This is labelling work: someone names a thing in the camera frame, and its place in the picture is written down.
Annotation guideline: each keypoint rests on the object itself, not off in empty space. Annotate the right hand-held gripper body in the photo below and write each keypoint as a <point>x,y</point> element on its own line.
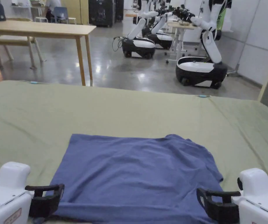
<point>259,203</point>

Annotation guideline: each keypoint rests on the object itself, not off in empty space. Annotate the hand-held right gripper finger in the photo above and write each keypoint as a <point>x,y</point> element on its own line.
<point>220,193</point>
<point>222,212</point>

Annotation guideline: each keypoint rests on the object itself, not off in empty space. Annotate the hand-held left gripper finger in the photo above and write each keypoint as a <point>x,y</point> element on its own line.
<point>45,187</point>
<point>45,206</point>

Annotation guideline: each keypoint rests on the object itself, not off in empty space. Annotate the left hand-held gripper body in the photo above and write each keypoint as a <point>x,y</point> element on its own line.
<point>5,200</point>

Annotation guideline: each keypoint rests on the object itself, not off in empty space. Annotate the blue shirt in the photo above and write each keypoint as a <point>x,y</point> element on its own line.
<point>133,175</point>

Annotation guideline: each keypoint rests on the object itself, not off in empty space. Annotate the bed with pale green sheet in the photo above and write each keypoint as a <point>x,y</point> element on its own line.
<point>124,112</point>

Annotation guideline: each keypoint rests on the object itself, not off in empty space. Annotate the white wheeled robot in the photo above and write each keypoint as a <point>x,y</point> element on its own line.
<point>194,67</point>
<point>140,44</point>
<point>161,38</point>

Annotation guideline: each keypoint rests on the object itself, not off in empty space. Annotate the white-legged desk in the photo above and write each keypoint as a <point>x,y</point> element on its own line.
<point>178,26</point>

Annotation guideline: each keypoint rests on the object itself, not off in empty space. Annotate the black cabinet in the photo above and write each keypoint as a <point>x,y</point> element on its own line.
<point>101,12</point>

